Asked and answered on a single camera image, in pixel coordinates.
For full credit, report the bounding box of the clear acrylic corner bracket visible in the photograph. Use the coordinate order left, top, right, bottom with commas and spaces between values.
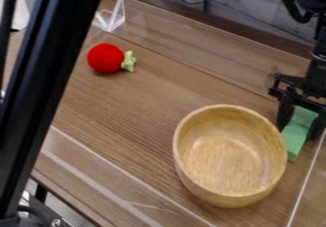
92, 0, 126, 32

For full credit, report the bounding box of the black foreground pole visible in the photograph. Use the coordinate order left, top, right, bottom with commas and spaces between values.
0, 0, 100, 227

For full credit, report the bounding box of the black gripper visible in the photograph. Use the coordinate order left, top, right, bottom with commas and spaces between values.
269, 73, 326, 141

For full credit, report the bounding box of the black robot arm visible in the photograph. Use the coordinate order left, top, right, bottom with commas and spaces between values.
269, 0, 326, 140

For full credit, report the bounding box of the clear acrylic tray wall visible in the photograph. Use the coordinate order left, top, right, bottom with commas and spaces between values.
34, 0, 325, 227

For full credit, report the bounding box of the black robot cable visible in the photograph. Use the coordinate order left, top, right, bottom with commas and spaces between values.
269, 0, 319, 25

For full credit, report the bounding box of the green foam block stick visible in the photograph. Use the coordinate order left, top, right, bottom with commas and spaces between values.
282, 107, 318, 162

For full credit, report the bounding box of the red plush strawberry toy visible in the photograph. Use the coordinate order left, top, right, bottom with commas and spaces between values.
87, 44, 136, 73

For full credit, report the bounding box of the black camera stand base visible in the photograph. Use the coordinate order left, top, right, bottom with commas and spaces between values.
17, 195, 74, 227

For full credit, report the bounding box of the brown wooden bowl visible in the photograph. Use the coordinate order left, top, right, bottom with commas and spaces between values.
174, 104, 287, 208

